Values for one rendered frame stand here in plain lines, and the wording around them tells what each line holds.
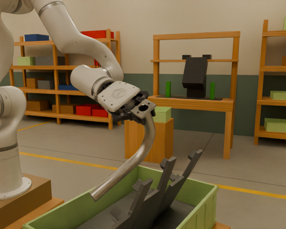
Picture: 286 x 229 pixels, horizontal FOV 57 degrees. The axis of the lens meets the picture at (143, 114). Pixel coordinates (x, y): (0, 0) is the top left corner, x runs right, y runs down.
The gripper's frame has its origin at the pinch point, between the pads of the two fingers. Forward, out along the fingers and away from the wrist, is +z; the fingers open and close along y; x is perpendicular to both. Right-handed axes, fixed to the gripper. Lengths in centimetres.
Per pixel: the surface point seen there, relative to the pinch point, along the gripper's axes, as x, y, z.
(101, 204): 51, -20, -22
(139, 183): 14.6, -11.5, 5.5
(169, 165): 23.0, 1.2, 3.2
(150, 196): 28.4, -9.0, 3.3
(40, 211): 46, -40, -38
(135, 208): 20.8, -16.2, 6.6
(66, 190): 208, -27, -174
